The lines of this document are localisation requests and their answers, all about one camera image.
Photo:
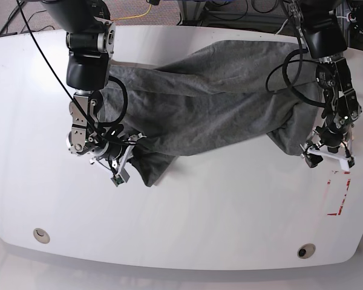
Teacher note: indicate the left table cable grommet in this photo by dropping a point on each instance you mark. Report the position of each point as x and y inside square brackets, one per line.
[41, 236]

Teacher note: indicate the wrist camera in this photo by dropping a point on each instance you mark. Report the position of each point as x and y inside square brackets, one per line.
[347, 163]
[120, 178]

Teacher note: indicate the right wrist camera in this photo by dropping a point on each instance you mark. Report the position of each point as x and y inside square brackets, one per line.
[120, 178]

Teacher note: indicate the right table cable grommet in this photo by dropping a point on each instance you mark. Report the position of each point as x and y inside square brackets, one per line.
[306, 251]

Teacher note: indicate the grey t-shirt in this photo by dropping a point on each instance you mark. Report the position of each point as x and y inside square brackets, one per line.
[220, 95]

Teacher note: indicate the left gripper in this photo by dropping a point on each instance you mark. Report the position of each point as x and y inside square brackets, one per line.
[322, 142]

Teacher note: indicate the aluminium frame stand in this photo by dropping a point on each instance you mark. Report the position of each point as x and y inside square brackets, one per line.
[190, 12]

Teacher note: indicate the table cable grommet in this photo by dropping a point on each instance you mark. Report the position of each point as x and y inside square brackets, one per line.
[306, 251]
[41, 236]

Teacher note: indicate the red tape rectangle marking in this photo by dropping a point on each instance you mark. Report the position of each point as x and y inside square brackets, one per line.
[336, 192]

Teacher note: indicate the white power strip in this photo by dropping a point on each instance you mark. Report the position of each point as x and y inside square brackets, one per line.
[351, 17]

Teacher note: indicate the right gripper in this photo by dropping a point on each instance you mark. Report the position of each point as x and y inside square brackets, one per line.
[113, 157]

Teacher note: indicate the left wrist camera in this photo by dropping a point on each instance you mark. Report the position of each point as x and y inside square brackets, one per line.
[347, 163]

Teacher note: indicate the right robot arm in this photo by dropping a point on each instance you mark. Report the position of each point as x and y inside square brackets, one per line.
[90, 34]

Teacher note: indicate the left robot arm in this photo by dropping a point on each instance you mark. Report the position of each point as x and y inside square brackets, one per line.
[318, 33]

